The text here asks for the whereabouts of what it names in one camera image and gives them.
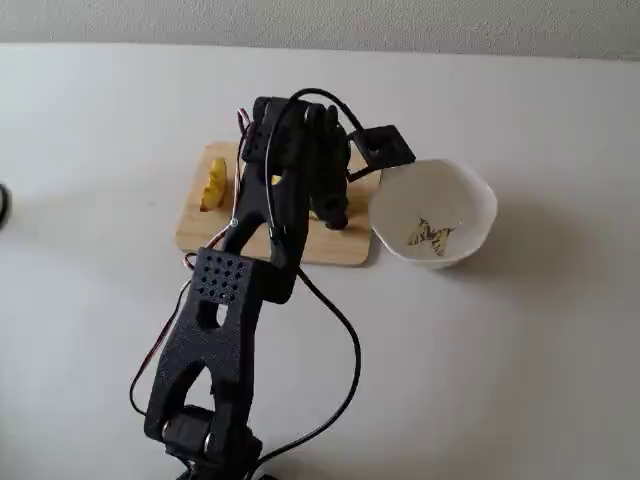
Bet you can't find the wooden cutting board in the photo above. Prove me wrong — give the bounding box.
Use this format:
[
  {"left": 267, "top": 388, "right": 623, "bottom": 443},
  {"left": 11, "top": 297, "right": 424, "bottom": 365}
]
[{"left": 174, "top": 141, "right": 384, "bottom": 268}]

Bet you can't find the red white servo wire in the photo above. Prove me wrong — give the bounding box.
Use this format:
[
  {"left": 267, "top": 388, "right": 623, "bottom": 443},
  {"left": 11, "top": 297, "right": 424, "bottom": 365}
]
[{"left": 234, "top": 107, "right": 254, "bottom": 166}]

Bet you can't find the black camera cable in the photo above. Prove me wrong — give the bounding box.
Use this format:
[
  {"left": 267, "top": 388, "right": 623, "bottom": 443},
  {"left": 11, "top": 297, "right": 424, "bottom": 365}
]
[{"left": 252, "top": 88, "right": 369, "bottom": 461}]

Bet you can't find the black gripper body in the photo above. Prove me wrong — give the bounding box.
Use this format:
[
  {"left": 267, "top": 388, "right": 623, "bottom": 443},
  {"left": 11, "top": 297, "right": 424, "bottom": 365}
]
[{"left": 298, "top": 103, "right": 354, "bottom": 201}]

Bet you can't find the browned yellow apple slice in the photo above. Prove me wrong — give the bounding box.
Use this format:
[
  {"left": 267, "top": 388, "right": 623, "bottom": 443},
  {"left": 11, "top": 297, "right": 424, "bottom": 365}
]
[{"left": 200, "top": 158, "right": 229, "bottom": 212}]

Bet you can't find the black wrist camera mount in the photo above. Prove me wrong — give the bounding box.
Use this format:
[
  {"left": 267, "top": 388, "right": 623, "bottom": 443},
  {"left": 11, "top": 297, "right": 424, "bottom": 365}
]
[{"left": 344, "top": 124, "right": 417, "bottom": 182}]

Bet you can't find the white butterfly print bowl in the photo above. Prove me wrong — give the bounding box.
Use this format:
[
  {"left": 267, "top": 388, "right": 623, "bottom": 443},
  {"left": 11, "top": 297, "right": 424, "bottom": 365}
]
[{"left": 367, "top": 158, "right": 500, "bottom": 271}]

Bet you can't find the red black servo wire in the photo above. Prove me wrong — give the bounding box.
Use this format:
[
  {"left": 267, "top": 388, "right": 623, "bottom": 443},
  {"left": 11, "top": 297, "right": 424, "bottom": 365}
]
[{"left": 129, "top": 219, "right": 241, "bottom": 416}]

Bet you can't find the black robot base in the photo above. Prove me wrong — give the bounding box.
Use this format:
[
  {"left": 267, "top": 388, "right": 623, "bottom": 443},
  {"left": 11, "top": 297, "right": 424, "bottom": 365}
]
[{"left": 172, "top": 442, "right": 266, "bottom": 480}]

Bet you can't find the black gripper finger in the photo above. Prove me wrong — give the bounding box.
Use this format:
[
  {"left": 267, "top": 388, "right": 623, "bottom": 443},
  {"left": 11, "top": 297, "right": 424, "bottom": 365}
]
[{"left": 313, "top": 189, "right": 351, "bottom": 232}]

